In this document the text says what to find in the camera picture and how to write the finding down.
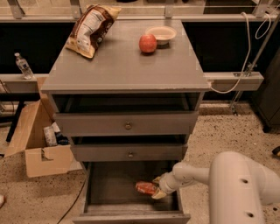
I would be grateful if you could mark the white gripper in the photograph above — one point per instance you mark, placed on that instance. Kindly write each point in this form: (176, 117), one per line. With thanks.
(167, 184)

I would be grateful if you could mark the red coke can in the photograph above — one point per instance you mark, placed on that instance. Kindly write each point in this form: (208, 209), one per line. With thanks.
(146, 187)

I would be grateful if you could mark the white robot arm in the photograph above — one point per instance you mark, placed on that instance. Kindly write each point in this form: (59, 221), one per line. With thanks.
(238, 187)

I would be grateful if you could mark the grey open bottom drawer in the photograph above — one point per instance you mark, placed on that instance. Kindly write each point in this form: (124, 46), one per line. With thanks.
(112, 198)

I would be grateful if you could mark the grey top drawer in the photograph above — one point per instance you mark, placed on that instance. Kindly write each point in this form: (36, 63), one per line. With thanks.
(125, 124)

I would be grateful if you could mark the grey wooden drawer cabinet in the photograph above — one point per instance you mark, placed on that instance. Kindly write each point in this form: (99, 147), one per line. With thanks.
(121, 79)

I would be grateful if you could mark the grey middle drawer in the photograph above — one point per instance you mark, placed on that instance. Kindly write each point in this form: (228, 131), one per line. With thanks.
(128, 152)

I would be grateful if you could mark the can inside cardboard box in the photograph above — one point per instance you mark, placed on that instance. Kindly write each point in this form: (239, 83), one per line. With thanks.
(50, 137)

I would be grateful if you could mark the open cardboard box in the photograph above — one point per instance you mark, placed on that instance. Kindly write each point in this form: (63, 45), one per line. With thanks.
(29, 138)

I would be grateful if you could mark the red apple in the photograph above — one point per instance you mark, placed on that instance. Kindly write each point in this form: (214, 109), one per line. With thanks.
(147, 43)

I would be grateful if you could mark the white paper bowl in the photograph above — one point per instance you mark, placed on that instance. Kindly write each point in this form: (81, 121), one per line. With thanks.
(163, 34)

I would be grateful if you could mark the brown chip bag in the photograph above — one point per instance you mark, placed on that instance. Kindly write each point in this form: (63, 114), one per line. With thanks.
(91, 28)

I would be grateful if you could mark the clear plastic water bottle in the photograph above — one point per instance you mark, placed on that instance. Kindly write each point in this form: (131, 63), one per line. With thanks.
(24, 67)

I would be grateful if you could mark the grey metal stand pole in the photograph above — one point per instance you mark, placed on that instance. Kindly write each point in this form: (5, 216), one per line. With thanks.
(238, 94)

